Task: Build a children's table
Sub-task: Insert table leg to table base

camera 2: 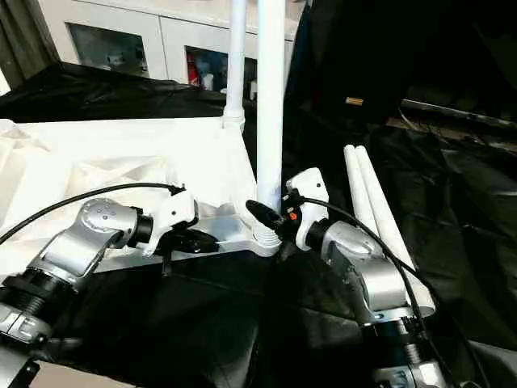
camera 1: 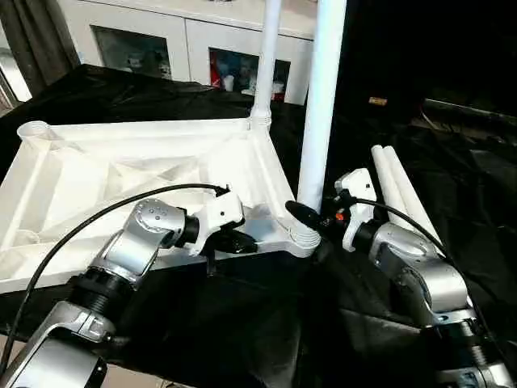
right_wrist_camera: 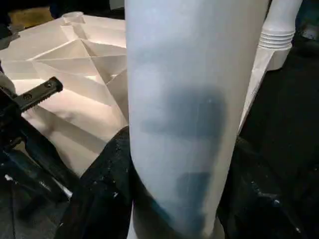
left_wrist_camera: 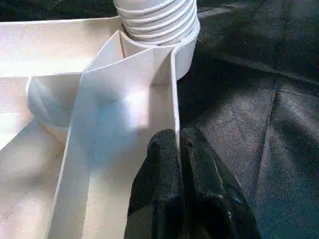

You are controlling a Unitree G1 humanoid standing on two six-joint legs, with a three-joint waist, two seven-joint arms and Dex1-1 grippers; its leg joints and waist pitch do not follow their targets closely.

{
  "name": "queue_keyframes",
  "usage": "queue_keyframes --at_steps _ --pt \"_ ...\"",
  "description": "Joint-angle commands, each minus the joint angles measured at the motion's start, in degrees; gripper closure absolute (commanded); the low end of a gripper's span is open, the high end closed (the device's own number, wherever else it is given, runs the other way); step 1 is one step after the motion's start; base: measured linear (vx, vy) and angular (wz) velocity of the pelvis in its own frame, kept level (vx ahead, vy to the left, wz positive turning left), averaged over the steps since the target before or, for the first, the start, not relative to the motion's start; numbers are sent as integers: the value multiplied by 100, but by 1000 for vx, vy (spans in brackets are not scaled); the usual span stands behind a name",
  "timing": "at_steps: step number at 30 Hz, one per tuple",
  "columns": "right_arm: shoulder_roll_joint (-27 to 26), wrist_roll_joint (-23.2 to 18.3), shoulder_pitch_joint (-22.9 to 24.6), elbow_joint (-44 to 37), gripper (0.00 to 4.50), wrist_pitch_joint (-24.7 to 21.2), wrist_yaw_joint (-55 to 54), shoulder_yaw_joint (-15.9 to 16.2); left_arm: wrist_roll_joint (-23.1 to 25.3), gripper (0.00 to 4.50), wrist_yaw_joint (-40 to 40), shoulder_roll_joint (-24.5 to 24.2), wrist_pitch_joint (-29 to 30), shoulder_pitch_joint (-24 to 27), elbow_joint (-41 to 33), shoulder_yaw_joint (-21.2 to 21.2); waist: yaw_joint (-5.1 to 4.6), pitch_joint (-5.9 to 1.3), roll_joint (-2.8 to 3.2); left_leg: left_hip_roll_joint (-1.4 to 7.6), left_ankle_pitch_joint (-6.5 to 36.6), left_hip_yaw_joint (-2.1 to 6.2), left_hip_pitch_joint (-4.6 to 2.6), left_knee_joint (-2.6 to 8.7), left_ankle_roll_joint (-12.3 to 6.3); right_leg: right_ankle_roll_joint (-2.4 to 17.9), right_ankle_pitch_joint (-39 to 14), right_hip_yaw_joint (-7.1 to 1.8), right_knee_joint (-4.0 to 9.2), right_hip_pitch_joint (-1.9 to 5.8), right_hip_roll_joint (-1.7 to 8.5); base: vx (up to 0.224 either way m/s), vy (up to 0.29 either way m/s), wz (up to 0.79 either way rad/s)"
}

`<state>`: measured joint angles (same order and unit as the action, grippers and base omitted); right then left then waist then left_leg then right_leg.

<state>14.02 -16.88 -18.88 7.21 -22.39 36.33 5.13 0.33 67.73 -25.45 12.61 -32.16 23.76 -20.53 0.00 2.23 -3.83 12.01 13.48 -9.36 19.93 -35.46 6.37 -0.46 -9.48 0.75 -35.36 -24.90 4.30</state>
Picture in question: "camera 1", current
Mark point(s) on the white plastic table top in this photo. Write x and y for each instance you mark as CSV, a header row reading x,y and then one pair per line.
x,y
121,161

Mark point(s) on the grey curtain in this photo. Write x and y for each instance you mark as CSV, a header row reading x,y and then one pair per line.
x,y
40,40

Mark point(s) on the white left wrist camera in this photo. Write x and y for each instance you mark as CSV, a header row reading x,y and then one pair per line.
x,y
220,212

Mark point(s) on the white plastic table leg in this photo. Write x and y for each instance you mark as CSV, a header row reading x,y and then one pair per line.
x,y
383,174
404,190
323,101
266,60

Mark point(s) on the small tan label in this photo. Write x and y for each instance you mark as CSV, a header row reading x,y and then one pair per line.
x,y
377,101

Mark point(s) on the dark metal pole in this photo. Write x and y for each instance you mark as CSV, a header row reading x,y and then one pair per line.
x,y
472,108

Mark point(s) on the black mat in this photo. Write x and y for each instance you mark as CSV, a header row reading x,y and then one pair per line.
x,y
242,315

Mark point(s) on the white glass-door cabinet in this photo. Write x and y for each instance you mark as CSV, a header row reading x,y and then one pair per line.
x,y
190,28

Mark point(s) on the red bottle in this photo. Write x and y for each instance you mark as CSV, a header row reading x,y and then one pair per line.
x,y
216,72

